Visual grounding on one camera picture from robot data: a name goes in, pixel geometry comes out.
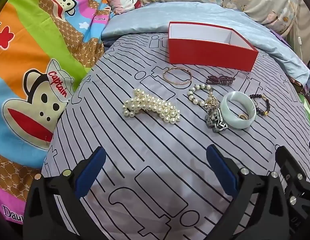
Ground dark bead bracelet gold accents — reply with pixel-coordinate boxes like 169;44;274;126
249;94;270;117

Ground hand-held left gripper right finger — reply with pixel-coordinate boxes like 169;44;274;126
206;144;290;240

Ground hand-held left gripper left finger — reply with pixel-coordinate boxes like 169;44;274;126
23;146;107;240

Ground white cable with switch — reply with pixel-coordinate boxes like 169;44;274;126
294;17;305;63

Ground cartoon monkey printed blanket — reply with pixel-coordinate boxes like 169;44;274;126
0;0;113;225

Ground red cardboard box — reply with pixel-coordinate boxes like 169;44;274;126
168;21;259;72

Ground pale green jade bangle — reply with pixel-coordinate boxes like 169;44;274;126
220;91;257;130

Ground green cloth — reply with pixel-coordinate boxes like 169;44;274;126
296;85;310;123

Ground thin gold bangle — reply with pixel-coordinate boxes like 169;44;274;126
163;67;193;88

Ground pearl bracelet with gold charm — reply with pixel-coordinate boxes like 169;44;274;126
187;83;219;110

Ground dark purple beaded bracelet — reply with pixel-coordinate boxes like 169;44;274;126
206;74;232;86

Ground light blue pillow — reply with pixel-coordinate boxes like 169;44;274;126
101;1;310;85

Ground clustered white pearl bracelet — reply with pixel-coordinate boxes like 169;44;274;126
122;88;182;125

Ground purple cloth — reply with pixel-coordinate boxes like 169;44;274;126
271;27;288;42

